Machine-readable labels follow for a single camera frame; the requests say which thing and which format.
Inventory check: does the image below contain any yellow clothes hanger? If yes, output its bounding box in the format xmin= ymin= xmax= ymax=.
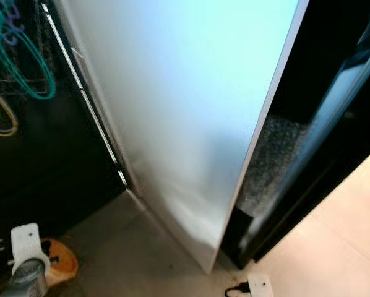
xmin=0 ymin=84 xmax=19 ymax=137

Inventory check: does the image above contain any black cupboard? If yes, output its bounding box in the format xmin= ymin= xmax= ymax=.
xmin=0 ymin=0 xmax=130 ymax=285

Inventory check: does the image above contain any black glossy panel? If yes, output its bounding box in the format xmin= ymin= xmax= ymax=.
xmin=221 ymin=0 xmax=370 ymax=270

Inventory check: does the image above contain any silver fridge door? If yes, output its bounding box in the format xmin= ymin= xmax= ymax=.
xmin=62 ymin=0 xmax=311 ymax=274

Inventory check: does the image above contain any chrome rail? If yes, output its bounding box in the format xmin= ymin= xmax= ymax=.
xmin=41 ymin=3 xmax=129 ymax=186

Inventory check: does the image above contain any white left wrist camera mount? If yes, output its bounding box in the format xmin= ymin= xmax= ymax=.
xmin=10 ymin=223 xmax=53 ymax=276

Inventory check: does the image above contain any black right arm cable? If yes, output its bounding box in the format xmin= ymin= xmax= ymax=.
xmin=223 ymin=282 xmax=251 ymax=297

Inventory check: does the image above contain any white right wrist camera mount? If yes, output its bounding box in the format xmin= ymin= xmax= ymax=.
xmin=247 ymin=273 xmax=275 ymax=297

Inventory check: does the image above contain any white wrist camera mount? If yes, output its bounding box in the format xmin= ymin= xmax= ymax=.
xmin=10 ymin=223 xmax=53 ymax=276
xmin=247 ymin=273 xmax=275 ymax=297

